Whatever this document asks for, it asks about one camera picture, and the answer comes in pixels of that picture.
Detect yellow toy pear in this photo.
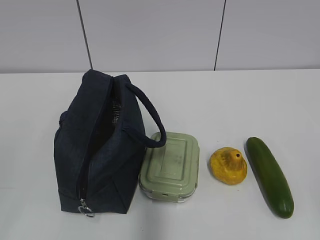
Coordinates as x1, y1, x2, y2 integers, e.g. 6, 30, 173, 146
209, 147, 248, 186

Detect green lid glass food container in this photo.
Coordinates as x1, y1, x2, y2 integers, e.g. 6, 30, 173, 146
139, 132, 200, 203

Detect dark blue fabric lunch bag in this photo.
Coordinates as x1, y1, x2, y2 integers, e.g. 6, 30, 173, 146
53, 69, 167, 218

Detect green cucumber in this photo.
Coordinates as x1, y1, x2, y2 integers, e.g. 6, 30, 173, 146
245, 137, 295, 219

